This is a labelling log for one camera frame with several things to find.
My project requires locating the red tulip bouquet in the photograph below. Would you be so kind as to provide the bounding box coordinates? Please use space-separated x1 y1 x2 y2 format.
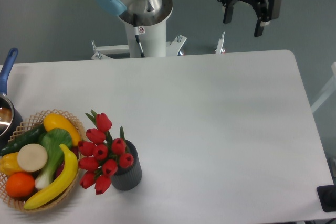
78 110 136 195

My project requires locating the dark grey ribbed vase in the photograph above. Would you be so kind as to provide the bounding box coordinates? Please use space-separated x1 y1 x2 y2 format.
111 140 142 191

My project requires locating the black device at edge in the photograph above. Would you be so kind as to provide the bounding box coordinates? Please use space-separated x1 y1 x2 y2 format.
317 185 335 212

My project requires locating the yellow squash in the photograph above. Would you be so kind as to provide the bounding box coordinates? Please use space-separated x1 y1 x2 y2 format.
43 113 81 147

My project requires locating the green bok choy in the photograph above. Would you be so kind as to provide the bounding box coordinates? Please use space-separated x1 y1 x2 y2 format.
35 128 72 190

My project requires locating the woven wicker basket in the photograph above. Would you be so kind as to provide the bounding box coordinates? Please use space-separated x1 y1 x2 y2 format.
1 109 85 213

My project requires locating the green cucumber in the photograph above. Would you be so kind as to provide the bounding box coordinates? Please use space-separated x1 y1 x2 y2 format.
1 124 46 156

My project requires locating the yellow banana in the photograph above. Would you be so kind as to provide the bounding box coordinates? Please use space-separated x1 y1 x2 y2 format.
24 144 78 210

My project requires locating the beige round disc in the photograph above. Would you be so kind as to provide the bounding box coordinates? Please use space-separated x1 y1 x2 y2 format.
17 144 48 172

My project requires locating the yellow bell pepper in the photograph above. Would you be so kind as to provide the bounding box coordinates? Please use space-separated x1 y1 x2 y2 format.
1 152 24 176

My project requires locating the orange fruit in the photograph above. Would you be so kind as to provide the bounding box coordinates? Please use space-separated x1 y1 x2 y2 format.
5 172 35 198

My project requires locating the white table clamp bracket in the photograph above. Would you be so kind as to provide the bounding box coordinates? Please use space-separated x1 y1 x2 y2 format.
91 35 187 60

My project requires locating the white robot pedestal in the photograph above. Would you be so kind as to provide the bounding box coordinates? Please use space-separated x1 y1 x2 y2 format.
119 0 173 58

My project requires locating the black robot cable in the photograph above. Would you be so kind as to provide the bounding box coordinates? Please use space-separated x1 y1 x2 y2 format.
132 13 146 58

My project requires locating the white frame at right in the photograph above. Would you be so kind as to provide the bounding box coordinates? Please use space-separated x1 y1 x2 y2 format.
311 62 335 113

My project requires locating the blue handled saucepan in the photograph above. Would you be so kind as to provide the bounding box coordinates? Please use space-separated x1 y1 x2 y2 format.
1 48 22 149

